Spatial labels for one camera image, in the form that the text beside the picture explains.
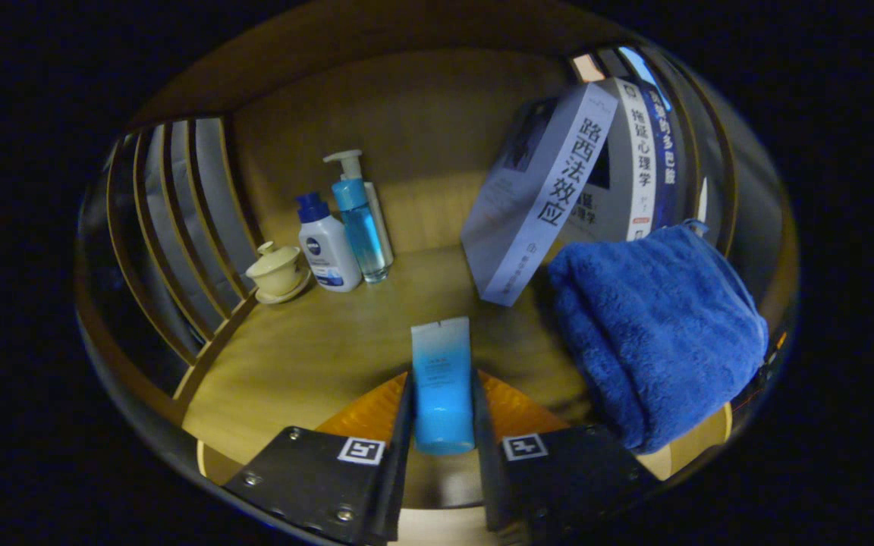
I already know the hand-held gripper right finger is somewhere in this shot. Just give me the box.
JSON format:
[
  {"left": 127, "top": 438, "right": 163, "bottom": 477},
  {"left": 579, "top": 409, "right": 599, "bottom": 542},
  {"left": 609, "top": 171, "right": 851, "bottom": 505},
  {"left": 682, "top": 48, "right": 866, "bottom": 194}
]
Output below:
[{"left": 470, "top": 369, "right": 662, "bottom": 535}]

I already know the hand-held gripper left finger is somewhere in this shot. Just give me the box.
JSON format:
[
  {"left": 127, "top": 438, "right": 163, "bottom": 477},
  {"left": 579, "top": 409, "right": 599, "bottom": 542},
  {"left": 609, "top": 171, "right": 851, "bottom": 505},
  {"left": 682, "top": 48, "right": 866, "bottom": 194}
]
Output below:
[{"left": 223, "top": 370, "right": 417, "bottom": 545}]

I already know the blue cosmetic tube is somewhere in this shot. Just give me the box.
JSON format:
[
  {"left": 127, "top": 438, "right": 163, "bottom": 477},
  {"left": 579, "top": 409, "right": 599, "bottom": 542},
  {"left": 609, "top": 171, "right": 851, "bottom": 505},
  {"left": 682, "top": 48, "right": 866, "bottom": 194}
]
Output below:
[{"left": 410, "top": 317, "right": 477, "bottom": 456}]

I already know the wooden countertop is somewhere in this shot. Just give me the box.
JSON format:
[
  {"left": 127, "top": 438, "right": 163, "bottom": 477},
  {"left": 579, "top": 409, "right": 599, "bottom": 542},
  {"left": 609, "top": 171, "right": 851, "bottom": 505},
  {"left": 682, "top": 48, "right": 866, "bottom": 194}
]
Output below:
[{"left": 179, "top": 243, "right": 734, "bottom": 509}]

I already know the wooden cabinet with slatted sides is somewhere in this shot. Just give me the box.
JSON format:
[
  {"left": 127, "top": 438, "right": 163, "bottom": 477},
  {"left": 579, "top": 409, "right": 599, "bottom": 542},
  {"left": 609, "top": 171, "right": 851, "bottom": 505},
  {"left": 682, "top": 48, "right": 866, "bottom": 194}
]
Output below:
[{"left": 77, "top": 0, "right": 798, "bottom": 486}]

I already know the blue towel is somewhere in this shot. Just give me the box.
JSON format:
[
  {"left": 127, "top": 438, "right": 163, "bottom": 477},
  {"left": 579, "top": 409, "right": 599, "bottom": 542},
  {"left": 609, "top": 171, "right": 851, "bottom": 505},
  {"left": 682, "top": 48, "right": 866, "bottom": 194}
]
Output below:
[{"left": 547, "top": 220, "right": 770, "bottom": 456}]

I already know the white bottle with blue cap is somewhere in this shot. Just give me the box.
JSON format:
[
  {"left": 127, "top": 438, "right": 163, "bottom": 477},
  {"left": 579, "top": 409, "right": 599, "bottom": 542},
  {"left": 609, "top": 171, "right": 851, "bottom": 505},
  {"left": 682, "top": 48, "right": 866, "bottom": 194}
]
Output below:
[{"left": 295, "top": 192, "right": 363, "bottom": 293}]

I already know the cream lidded teacup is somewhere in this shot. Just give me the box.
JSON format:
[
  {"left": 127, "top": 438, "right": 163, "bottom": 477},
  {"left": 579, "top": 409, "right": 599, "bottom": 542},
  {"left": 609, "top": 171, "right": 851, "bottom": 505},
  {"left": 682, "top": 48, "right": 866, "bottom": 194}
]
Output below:
[{"left": 245, "top": 241, "right": 313, "bottom": 306}]

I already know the blue pump bottle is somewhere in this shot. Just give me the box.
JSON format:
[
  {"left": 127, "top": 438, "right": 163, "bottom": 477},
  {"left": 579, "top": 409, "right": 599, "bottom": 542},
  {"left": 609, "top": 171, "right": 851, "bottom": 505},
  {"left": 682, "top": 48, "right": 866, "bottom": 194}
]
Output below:
[{"left": 322, "top": 149, "right": 395, "bottom": 284}]

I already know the grey book with white spine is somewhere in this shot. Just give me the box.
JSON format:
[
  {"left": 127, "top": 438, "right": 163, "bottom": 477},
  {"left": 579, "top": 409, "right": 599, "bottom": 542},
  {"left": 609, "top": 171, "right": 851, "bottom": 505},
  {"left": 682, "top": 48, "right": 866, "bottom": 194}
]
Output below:
[{"left": 460, "top": 82, "right": 620, "bottom": 307}]

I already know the white book with red mark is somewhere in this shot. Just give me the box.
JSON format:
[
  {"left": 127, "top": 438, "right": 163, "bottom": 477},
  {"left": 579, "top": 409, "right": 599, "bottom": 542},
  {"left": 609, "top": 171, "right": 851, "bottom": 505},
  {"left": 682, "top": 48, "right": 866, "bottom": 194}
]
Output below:
[{"left": 558, "top": 76, "right": 659, "bottom": 245}]

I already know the dark blue book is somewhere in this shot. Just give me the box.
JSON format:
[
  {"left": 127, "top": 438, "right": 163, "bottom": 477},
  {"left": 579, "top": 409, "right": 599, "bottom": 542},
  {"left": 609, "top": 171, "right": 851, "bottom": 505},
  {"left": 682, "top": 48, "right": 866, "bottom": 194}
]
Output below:
[{"left": 638, "top": 83, "right": 688, "bottom": 232}]

